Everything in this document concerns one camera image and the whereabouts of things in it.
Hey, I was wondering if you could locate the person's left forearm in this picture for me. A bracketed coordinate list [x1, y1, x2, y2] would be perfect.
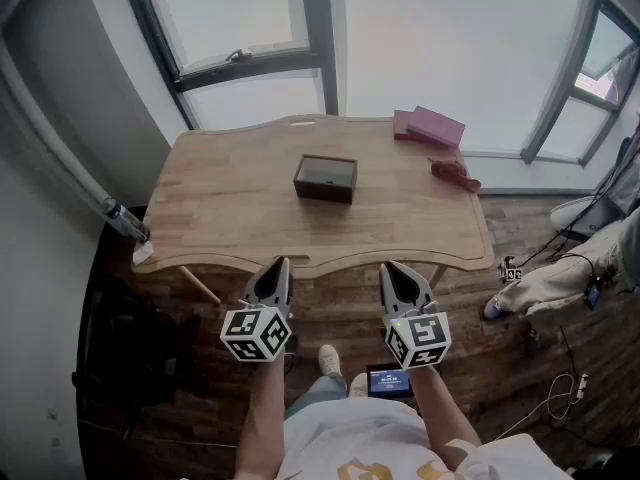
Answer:
[234, 360, 289, 480]

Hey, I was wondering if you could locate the person's left shoe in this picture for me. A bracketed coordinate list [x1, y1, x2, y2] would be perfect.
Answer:
[318, 344, 344, 380]

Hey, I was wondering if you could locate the person's right forearm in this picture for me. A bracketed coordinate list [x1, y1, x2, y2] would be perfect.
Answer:
[413, 365, 484, 472]

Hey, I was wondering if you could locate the white cable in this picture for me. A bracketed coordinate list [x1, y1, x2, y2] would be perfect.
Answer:
[497, 372, 586, 442]

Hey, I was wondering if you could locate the person's right shoe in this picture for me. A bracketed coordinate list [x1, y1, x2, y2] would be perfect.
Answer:
[347, 372, 370, 399]

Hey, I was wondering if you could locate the narrow black framed window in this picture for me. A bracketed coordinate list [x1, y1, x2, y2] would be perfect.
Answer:
[519, 0, 640, 167]

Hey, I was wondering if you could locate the black window with handle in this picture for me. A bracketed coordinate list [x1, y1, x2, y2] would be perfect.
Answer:
[118, 0, 347, 132]

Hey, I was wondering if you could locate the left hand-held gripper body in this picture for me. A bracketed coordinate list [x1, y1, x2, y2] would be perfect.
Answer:
[220, 297, 294, 364]

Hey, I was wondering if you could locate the small black blue-screen device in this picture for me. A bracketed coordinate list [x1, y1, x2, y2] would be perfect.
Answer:
[583, 275, 605, 312]

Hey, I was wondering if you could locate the black bag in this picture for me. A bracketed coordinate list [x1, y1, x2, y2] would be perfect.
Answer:
[72, 272, 201, 439]

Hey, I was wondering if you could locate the dark red book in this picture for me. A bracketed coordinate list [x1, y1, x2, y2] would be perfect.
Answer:
[393, 109, 436, 142]

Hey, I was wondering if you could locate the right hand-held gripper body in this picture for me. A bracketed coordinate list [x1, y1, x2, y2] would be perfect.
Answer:
[383, 302, 452, 371]

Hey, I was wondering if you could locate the pink book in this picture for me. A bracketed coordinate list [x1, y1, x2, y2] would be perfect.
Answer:
[405, 106, 466, 149]

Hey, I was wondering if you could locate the person's leg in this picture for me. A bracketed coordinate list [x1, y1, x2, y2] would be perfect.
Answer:
[497, 202, 640, 318]
[283, 373, 349, 419]

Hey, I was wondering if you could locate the grey wall pipe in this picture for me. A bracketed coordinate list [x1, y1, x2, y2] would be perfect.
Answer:
[0, 32, 114, 209]

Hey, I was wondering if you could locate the clear water bottle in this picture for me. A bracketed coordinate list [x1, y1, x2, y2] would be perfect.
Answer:
[102, 197, 151, 242]

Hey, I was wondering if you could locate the spare grey gripper device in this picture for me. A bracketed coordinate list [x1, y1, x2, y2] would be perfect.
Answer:
[498, 255, 524, 284]

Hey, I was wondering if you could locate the person's shoe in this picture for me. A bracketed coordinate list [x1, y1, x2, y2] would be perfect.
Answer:
[318, 344, 344, 380]
[483, 295, 507, 322]
[347, 372, 370, 399]

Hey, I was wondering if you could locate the black tablet with screen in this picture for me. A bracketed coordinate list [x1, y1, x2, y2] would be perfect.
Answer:
[366, 364, 415, 398]

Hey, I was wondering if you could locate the dark wooden box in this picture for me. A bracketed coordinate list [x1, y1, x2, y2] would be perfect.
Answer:
[293, 154, 359, 205]

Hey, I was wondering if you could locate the person's white printed shirt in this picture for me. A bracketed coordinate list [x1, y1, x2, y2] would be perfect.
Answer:
[277, 397, 576, 480]

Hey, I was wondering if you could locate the person's left leg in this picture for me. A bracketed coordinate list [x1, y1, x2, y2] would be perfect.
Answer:
[283, 373, 349, 419]

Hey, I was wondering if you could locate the red cloth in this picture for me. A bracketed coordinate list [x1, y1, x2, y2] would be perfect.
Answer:
[428, 156, 483, 194]

